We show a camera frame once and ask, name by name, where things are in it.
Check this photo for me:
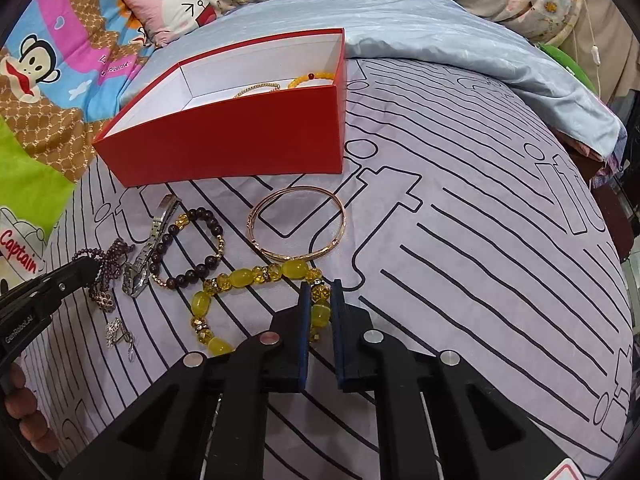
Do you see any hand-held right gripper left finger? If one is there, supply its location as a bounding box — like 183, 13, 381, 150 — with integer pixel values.
60, 282, 313, 480

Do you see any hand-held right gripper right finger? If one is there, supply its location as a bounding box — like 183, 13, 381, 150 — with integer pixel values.
330, 280, 581, 480

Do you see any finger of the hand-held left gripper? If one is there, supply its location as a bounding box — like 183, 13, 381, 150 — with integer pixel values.
25, 259, 101, 292
0, 274, 97, 333

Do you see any purple bead string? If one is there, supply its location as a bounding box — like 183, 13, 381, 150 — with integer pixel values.
75, 239, 136, 313

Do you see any silver wristwatch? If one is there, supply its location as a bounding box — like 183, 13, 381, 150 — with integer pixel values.
122, 195, 182, 298

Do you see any chunky yellow bead bracelet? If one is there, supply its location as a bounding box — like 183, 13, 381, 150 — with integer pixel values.
189, 257, 332, 358

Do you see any gold bangle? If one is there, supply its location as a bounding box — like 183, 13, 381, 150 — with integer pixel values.
246, 186, 347, 262

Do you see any dark brown bead bracelet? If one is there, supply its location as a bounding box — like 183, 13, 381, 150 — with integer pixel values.
150, 207, 226, 291

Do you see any red cardboard box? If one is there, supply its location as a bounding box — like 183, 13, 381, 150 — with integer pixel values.
91, 27, 347, 188

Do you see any person's left hand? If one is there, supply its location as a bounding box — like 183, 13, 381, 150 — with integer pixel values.
4, 362, 60, 456

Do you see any colourful cartoon monkey blanket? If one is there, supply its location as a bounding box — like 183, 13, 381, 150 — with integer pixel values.
0, 0, 166, 301

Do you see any pink cartoon pillow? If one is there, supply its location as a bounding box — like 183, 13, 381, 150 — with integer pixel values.
121, 0, 226, 48

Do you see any dark maroon cloth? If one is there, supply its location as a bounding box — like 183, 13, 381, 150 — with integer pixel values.
565, 130, 631, 261

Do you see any light blue quilt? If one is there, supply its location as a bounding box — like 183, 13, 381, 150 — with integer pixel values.
165, 0, 623, 161

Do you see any green plastic object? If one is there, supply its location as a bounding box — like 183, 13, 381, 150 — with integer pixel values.
542, 42, 598, 93

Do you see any thin gold chain bracelet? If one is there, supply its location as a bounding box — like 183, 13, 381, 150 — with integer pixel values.
232, 81, 281, 100

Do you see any orange round bead bracelet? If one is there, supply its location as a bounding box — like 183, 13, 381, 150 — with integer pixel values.
287, 72, 337, 91

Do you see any white cord with switch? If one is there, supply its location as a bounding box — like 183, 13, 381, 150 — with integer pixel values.
582, 0, 603, 68

